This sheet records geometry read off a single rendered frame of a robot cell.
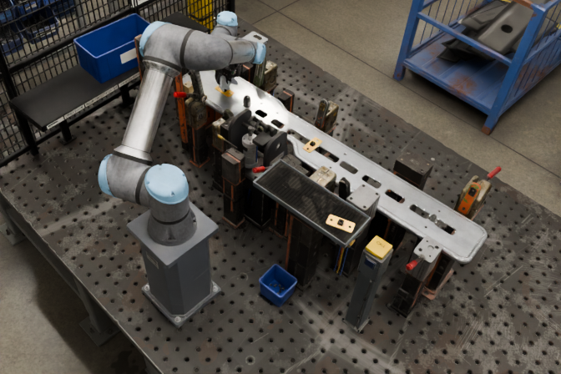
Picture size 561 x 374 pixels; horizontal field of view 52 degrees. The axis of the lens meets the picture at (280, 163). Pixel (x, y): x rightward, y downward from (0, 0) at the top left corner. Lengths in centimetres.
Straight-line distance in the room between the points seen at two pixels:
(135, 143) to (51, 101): 78
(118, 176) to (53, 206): 82
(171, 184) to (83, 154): 106
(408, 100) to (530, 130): 83
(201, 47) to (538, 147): 282
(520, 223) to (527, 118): 175
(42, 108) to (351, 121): 137
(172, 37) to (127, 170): 41
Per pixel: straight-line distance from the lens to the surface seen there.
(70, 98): 241
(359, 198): 190
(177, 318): 206
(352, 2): 499
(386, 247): 174
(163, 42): 171
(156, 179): 164
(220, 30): 213
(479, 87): 410
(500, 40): 398
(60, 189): 253
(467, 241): 204
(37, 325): 302
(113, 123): 276
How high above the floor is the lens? 256
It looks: 47 degrees down
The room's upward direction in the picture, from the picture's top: 5 degrees clockwise
